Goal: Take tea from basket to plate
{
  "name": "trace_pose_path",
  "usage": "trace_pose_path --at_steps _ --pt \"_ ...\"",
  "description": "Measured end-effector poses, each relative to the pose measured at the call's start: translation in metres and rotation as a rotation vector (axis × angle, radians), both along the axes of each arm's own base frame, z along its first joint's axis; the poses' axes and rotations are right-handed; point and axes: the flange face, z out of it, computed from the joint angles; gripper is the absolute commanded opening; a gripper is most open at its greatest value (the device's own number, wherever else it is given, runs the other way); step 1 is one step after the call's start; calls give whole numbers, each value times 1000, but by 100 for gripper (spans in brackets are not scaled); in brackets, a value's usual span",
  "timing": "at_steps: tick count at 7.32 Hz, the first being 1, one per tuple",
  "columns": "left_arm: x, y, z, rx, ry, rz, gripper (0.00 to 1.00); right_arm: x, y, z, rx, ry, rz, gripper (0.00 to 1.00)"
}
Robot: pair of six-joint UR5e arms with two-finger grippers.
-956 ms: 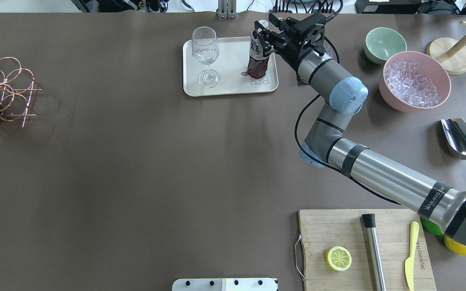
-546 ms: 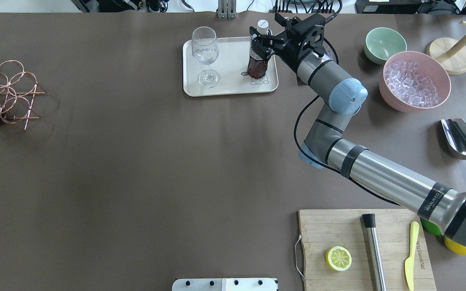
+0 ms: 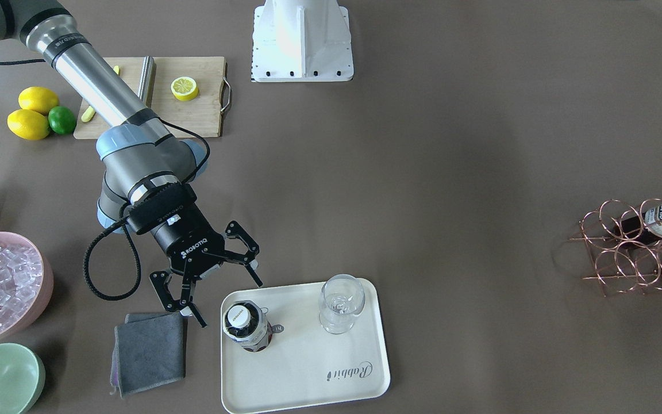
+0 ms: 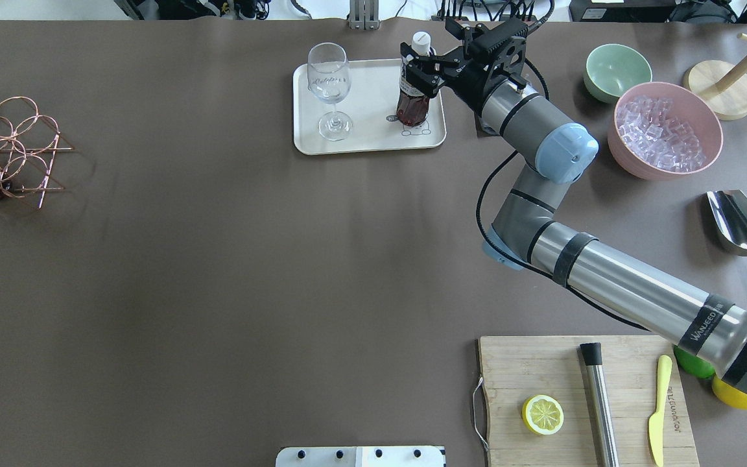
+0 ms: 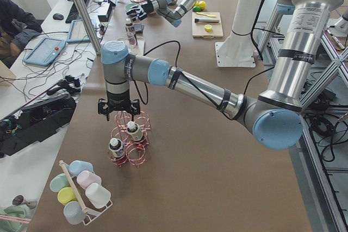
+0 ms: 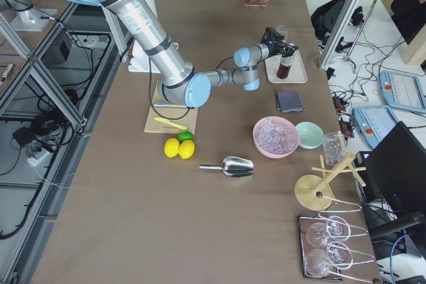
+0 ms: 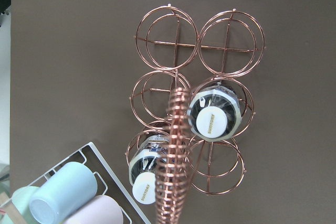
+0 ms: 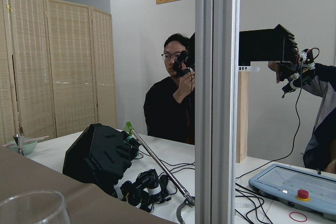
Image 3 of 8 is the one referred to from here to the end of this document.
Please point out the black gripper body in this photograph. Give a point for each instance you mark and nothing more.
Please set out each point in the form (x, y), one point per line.
(184, 240)

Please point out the tea bottle white cap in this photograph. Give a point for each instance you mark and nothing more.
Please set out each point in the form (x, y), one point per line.
(245, 324)

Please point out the copper wire bottle basket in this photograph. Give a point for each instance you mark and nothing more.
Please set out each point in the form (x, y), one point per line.
(618, 265)

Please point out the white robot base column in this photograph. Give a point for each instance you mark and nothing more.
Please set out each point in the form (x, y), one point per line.
(301, 41)

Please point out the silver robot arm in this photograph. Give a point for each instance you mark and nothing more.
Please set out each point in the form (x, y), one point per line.
(147, 183)

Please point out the grey folded cloth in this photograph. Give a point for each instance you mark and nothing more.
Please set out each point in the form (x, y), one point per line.
(148, 352)

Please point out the clear wine glass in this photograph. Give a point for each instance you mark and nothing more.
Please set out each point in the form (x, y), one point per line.
(342, 300)

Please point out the white rabbit tray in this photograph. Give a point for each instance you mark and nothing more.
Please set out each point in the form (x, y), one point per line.
(304, 365)

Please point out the bamboo cutting board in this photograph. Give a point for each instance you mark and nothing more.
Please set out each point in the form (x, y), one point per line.
(201, 115)

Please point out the half lemon slice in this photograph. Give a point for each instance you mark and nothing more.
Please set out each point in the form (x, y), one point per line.
(184, 88)

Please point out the steel muddler rod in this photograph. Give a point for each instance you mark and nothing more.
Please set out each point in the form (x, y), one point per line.
(146, 80)

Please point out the yellow plastic knife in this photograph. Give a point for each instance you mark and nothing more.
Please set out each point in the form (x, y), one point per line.
(89, 112)

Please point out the pink bowl of ice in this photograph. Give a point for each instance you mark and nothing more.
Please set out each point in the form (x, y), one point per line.
(26, 283)

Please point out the green lime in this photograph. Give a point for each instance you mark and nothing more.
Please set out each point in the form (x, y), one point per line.
(61, 120)

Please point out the green bowl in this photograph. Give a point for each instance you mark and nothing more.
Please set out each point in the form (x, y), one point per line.
(22, 377)

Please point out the yellow lemon near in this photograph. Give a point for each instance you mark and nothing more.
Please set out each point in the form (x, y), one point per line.
(28, 124)

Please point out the yellow lemon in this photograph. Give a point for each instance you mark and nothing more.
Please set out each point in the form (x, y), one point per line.
(38, 99)
(28, 124)

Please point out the yellow lemon far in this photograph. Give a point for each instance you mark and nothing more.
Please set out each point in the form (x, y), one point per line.
(38, 99)

